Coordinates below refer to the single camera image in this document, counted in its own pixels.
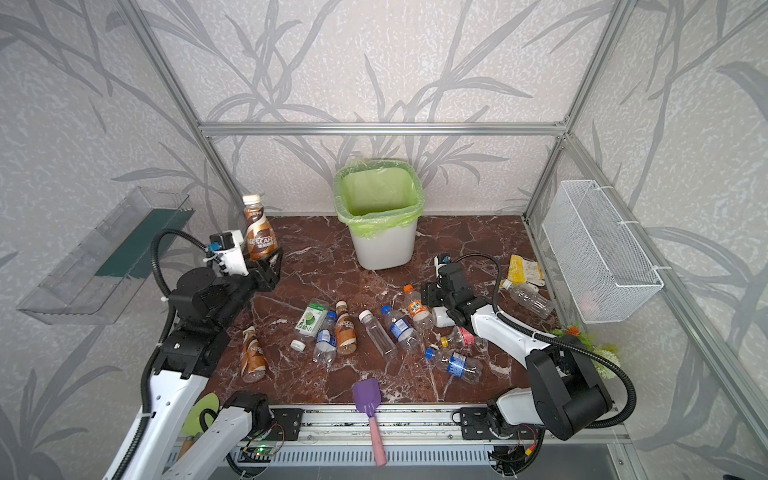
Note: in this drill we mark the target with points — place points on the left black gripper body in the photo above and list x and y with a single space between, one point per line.
264 273

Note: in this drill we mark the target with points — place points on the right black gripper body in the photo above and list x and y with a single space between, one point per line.
452 291

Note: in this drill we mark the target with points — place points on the orange cap orange label bottle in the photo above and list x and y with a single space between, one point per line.
417 310

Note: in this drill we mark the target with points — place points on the blue label water bottle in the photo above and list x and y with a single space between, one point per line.
402 329

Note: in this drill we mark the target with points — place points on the brown coffee bottle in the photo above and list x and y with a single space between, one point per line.
253 363
260 238

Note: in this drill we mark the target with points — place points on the crushed blue label bottle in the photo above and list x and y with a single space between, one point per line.
455 364

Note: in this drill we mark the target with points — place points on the clear bottle white cap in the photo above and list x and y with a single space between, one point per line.
377 334

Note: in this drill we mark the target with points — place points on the green lime label bottle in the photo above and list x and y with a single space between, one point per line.
312 319

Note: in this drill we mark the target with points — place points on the blue cap water bottle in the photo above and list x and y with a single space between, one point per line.
325 346

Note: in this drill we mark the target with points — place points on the brown tea bottle white cap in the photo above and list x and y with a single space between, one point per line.
345 331

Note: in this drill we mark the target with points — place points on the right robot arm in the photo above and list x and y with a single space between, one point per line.
570 388

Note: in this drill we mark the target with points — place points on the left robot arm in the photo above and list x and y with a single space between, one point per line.
201 308

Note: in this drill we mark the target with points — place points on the white trash bin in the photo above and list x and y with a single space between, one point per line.
388 249

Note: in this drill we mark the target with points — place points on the green bin liner bag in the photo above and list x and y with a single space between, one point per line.
373 196

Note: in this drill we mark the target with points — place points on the white yellow label bottle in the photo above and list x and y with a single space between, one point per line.
441 319

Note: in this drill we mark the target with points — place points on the pink label yellow cap bottle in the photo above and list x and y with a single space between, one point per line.
460 338

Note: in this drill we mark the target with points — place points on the yellow snack wrapper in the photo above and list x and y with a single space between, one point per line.
523 271

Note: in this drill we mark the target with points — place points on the brown coffee bottle lying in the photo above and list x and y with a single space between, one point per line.
253 363

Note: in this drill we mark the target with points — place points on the clear bottle near wrapper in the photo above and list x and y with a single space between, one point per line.
527 296

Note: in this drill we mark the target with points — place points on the purple pink silicone spatula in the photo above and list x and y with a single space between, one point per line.
367 399

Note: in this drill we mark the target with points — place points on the artificial flower pot plant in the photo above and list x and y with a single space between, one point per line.
605 350

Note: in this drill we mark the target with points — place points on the green wooden-handled spatula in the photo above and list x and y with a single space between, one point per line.
204 411

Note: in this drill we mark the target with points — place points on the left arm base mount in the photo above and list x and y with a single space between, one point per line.
280 424

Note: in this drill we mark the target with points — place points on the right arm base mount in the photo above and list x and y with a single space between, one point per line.
485 424

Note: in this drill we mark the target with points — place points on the aluminium front rail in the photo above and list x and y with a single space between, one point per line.
399 424

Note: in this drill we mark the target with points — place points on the clear acrylic wall shelf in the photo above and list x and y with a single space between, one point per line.
95 282

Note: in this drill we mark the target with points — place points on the white wire mesh basket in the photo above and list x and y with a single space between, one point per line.
607 272

